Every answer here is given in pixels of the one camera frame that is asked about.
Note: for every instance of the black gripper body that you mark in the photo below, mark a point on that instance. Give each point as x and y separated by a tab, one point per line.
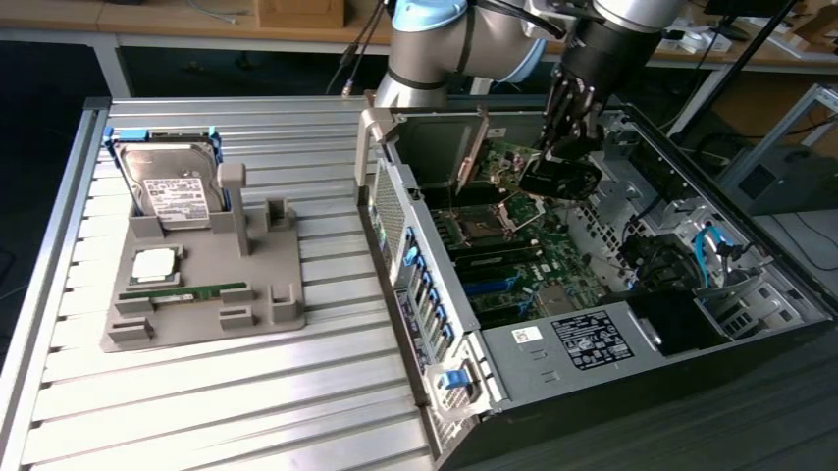
608	54

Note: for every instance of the graphics card with metal bracket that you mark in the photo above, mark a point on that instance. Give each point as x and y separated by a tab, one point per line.
498	167

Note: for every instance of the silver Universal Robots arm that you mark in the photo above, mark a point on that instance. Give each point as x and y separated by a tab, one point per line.
432	49

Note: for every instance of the white small box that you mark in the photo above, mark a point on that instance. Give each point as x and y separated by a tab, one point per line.
710	43

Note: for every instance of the metal disk bay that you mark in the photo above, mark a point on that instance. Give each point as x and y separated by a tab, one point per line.
622	201

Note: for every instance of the black monitor stand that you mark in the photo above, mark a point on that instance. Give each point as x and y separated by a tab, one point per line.
730	27

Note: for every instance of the black slanted pole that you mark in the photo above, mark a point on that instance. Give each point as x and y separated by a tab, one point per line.
739	64

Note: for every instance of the metal socket cover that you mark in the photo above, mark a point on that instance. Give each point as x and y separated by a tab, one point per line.
523	211

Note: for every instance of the CPU socket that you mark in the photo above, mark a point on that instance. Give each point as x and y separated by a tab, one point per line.
479	226

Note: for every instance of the black case fan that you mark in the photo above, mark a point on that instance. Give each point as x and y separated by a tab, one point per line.
658	265

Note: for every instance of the green motherboard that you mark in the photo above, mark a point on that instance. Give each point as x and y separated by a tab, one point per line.
556	275

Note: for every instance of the black RAM stick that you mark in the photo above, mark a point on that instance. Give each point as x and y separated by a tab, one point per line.
494	259

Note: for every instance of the brown cardboard box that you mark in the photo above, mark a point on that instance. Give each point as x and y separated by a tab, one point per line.
818	27

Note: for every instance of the blue expansion slot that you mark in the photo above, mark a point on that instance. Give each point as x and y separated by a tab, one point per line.
487	287

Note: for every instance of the wooden box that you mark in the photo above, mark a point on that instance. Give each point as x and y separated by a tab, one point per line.
298	12

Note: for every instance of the grey power supply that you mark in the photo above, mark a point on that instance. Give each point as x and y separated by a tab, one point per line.
570	353

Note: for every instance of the blue case latch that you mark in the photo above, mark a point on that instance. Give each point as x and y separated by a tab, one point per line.
452	381

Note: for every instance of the open black PC case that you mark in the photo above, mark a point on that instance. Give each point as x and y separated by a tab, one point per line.
588	417

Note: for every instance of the hard disk in blue caddy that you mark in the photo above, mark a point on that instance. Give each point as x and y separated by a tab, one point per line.
169	181

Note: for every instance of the grey parts rack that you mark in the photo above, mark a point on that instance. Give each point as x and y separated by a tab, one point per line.
196	255

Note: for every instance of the green RAM stick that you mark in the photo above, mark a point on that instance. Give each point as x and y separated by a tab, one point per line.
189	293

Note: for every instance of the wooden desk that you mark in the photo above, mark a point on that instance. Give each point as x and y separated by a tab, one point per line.
131	19

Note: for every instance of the silver CPU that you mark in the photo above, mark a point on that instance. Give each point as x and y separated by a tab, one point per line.
153	267

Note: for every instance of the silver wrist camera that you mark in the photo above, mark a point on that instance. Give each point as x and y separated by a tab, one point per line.
550	12

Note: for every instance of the beige corner bracket post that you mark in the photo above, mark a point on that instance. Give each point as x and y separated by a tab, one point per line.
368	142

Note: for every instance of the grey aluminium frame cabinet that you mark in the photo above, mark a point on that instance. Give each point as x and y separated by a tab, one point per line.
786	172

